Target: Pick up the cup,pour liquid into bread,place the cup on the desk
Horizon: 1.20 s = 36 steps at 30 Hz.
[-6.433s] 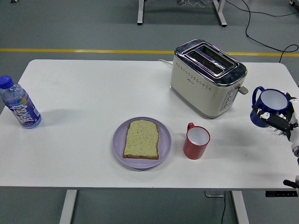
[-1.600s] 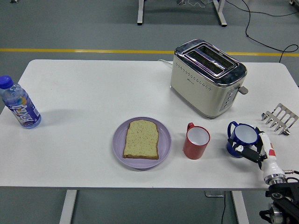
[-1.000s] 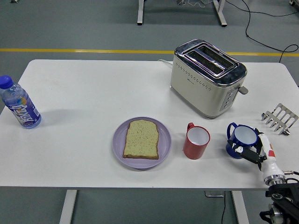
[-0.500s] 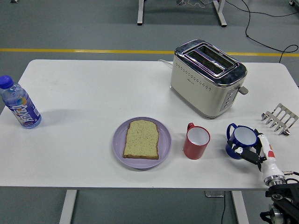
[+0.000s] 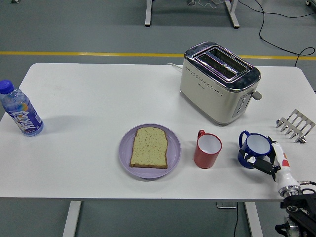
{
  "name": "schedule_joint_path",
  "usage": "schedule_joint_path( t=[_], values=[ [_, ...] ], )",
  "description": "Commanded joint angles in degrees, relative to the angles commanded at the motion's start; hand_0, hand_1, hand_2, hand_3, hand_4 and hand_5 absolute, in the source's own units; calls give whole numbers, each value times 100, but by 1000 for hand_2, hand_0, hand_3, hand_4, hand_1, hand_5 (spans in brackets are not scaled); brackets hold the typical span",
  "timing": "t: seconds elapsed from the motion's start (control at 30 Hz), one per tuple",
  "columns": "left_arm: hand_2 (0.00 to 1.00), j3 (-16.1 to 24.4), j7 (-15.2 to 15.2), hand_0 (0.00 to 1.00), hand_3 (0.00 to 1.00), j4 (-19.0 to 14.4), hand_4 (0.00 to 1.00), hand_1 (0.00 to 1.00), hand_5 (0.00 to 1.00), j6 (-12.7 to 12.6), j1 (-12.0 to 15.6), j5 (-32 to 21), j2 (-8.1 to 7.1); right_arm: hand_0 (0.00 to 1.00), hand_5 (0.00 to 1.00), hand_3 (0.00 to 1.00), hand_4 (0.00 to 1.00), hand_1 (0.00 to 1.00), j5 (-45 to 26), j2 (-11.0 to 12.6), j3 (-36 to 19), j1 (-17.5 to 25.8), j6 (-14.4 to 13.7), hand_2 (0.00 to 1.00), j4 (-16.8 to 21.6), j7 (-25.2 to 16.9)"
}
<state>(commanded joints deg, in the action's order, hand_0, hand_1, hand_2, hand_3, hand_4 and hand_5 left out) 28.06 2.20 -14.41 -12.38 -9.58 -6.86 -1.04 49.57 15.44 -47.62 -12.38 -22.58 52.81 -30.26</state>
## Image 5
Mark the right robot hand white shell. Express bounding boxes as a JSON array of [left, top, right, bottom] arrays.
[[238, 137, 300, 192]]

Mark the blue enamel cup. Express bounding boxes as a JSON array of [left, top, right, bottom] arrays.
[[237, 130, 272, 170]]

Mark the red enamel cup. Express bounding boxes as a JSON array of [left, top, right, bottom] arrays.
[[193, 129, 223, 170]]

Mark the slice of bread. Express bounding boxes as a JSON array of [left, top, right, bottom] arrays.
[[129, 126, 169, 170]]

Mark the white table leg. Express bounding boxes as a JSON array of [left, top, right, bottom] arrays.
[[244, 201, 264, 237], [62, 200, 82, 237]]

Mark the metal toast rack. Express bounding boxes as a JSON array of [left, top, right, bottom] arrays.
[[276, 109, 316, 144]]

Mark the cream and chrome toaster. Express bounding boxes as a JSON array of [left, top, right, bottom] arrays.
[[179, 41, 263, 127]]

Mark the purple round plate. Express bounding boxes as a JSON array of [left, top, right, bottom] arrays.
[[118, 123, 182, 179]]

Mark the grey background table leg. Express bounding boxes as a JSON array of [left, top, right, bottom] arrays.
[[224, 0, 241, 29], [144, 0, 154, 27]]

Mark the plastic bottle with purple cap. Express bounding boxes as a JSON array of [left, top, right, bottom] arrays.
[[0, 79, 44, 137]]

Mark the black cable under table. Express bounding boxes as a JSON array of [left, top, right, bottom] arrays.
[[233, 208, 240, 237]]

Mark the grey bracket under table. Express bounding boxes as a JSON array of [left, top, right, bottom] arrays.
[[216, 201, 237, 209]]

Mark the black floor cable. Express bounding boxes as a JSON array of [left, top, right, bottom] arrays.
[[238, 0, 316, 18], [254, 0, 316, 67]]

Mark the white toaster cord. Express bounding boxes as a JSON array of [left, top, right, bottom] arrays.
[[166, 62, 184, 73]]

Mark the white floor cable tangle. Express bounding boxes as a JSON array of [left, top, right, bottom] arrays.
[[186, 0, 227, 8]]

